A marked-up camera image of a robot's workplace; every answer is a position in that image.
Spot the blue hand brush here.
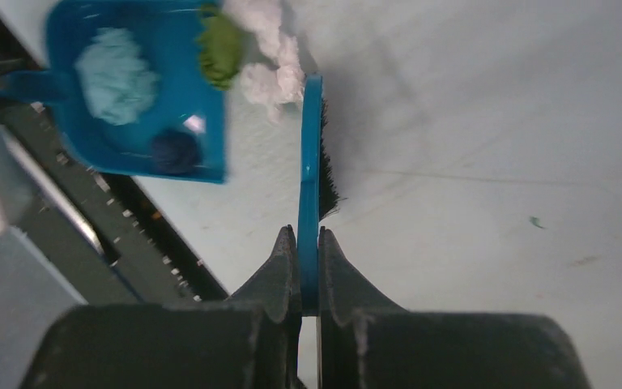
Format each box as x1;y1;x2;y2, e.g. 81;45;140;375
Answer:
297;73;323;316

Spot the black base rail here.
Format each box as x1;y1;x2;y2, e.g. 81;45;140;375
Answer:
0;1;227;304

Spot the light blue scrap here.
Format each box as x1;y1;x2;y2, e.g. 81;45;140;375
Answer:
75;28;160;126

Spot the blue plastic dustpan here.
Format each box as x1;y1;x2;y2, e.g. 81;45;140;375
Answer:
0;1;226;183

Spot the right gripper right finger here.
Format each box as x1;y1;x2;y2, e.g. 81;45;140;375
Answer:
318;227;404;327

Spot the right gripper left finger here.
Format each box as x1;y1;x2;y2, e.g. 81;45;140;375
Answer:
228;225;298;323

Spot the dark blue ball scrap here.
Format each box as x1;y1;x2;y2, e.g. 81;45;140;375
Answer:
151;130;203;175

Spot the green paper scrap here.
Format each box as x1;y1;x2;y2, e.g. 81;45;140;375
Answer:
196;3;244;91

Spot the white paper scrap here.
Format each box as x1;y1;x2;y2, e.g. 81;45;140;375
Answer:
223;0;306;122

